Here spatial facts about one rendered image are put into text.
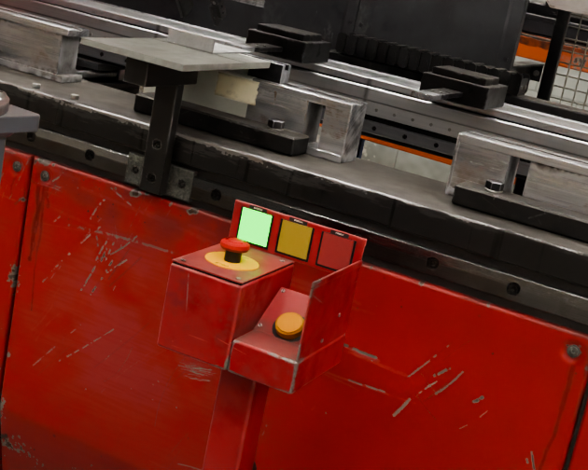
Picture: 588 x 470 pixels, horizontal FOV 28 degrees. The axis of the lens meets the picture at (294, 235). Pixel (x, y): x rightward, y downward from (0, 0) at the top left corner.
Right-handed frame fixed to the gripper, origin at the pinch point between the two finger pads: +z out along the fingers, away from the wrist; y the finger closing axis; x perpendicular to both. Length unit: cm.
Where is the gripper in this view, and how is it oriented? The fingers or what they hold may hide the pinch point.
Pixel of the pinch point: (201, 7)
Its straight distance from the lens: 188.0
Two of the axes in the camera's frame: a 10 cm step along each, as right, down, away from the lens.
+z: 1.4, 6.3, 7.6
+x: -4.6, 7.2, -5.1
